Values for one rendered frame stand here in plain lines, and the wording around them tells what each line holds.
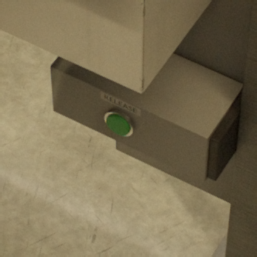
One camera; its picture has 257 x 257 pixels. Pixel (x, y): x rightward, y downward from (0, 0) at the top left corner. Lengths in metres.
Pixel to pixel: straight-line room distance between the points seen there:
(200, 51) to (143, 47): 0.26
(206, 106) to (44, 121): 1.51
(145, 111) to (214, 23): 0.12
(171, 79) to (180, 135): 0.07
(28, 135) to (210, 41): 1.50
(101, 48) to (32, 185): 1.60
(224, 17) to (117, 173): 1.46
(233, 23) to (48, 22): 0.23
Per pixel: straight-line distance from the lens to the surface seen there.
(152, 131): 1.48
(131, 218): 2.79
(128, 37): 1.23
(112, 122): 1.49
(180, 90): 1.47
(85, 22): 1.25
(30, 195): 2.83
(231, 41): 1.45
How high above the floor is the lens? 2.33
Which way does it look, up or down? 53 degrees down
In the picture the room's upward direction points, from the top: straight up
